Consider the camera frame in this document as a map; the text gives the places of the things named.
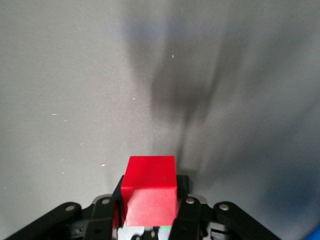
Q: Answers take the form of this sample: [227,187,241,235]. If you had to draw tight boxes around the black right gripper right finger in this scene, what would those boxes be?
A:
[169,174,281,240]

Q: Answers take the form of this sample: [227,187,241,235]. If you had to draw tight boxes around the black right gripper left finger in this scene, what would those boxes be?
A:
[4,174,126,240]

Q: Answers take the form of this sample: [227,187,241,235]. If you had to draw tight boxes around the small red cube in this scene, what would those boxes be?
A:
[120,155,179,228]

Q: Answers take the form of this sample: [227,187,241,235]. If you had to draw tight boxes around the blue plastic storage bin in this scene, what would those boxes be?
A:
[303,223,320,240]

